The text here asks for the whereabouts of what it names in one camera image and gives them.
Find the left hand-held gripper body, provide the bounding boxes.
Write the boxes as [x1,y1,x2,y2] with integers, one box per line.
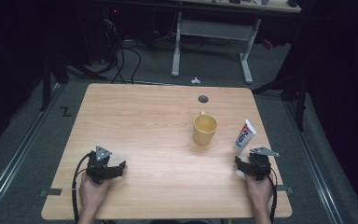
[85,145,113,185]

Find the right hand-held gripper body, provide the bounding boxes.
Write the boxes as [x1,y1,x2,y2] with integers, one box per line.
[247,147,280,182]

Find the person's right hand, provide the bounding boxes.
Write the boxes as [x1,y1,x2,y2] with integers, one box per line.
[243,173,275,210]

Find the person's left hand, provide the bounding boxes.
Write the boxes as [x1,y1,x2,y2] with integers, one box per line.
[78,173,111,215]

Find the white toothpaste tube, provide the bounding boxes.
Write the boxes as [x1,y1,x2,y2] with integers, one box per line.
[232,119,258,154]

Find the grey tape strip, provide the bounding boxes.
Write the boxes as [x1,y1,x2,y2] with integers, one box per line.
[39,188,63,198]
[276,185,295,195]

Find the yellow cup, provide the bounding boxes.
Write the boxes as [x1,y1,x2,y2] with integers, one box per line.
[192,111,219,147]

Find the black metal stand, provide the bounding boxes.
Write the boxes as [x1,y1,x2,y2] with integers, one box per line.
[251,52,309,132]
[39,52,108,112]

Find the black computer tower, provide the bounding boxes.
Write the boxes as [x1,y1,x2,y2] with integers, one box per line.
[99,5,124,64]

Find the white-framed wooden desk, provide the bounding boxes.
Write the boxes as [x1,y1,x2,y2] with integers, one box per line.
[170,0,302,85]

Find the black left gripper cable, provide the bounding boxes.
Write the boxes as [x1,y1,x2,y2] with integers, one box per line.
[71,151,93,224]

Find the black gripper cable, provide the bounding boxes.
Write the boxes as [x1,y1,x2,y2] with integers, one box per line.
[254,161,278,224]
[71,151,93,224]

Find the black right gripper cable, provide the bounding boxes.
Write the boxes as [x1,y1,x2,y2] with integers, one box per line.
[254,161,278,224]

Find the metal floor rail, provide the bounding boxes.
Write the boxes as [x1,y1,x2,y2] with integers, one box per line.
[0,83,65,224]
[283,101,346,224]

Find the black floor cables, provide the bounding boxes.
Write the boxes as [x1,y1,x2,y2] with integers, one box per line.
[103,18,175,86]

